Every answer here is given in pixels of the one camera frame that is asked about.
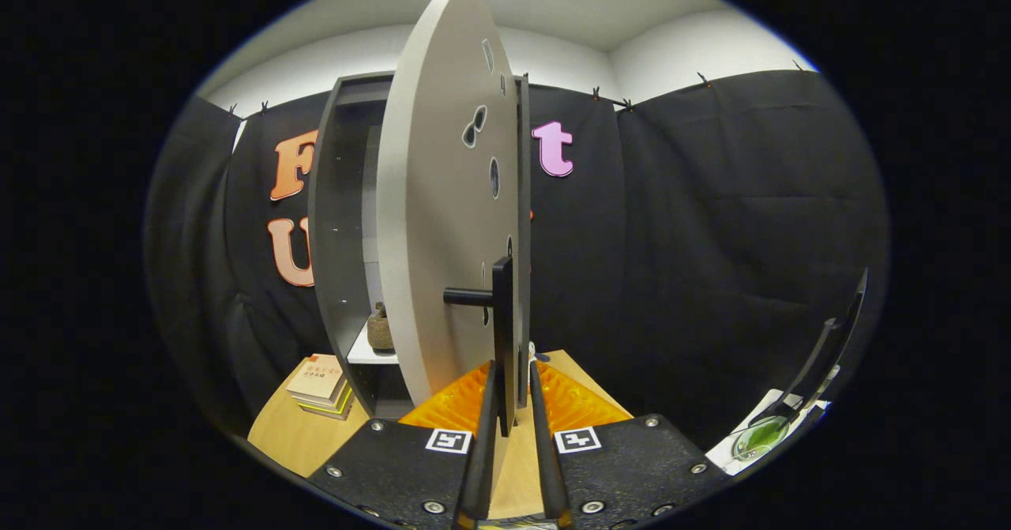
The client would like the black backdrop cloth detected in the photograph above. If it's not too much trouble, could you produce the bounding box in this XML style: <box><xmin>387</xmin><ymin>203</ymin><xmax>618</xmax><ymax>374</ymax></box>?
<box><xmin>145</xmin><ymin>68</ymin><xmax>892</xmax><ymax>452</ymax></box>

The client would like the yellow edged book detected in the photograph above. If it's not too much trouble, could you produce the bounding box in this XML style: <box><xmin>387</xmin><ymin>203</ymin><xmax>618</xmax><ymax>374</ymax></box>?
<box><xmin>299</xmin><ymin>388</ymin><xmax>355</xmax><ymax>421</ymax></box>

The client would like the black stand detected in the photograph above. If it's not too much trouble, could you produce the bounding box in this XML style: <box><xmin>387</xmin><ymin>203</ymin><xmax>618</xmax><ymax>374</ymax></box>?
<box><xmin>749</xmin><ymin>268</ymin><xmax>870</xmax><ymax>428</ymax></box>

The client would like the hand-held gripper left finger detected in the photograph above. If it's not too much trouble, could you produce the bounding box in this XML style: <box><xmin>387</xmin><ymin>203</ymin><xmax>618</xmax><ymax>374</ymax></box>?
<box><xmin>306</xmin><ymin>360</ymin><xmax>498</xmax><ymax>530</ymax></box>

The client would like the white sheet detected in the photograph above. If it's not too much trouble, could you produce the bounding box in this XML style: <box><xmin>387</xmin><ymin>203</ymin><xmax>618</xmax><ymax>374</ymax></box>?
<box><xmin>705</xmin><ymin>388</ymin><xmax>829</xmax><ymax>477</ymax></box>

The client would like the brown felt shoe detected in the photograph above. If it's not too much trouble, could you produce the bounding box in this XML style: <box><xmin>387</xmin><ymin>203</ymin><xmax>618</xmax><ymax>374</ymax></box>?
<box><xmin>367</xmin><ymin>303</ymin><xmax>394</xmax><ymax>351</ymax></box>

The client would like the beige orange cover book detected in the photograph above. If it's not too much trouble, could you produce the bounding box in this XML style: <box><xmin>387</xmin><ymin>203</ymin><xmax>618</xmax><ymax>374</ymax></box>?
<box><xmin>286</xmin><ymin>354</ymin><xmax>348</xmax><ymax>404</ymax></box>

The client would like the dark grey shoe cabinet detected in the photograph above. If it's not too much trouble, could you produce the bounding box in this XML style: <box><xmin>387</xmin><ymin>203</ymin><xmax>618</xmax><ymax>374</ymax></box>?
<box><xmin>308</xmin><ymin>72</ymin><xmax>532</xmax><ymax>420</ymax></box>

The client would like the green glass bowl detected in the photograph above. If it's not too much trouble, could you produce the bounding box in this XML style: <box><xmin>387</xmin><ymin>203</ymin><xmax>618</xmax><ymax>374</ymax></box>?
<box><xmin>731</xmin><ymin>417</ymin><xmax>791</xmax><ymax>462</ymax></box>

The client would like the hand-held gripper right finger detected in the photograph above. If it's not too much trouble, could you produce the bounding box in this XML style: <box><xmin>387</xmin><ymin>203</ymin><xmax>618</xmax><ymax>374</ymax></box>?
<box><xmin>528</xmin><ymin>359</ymin><xmax>731</xmax><ymax>530</ymax></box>

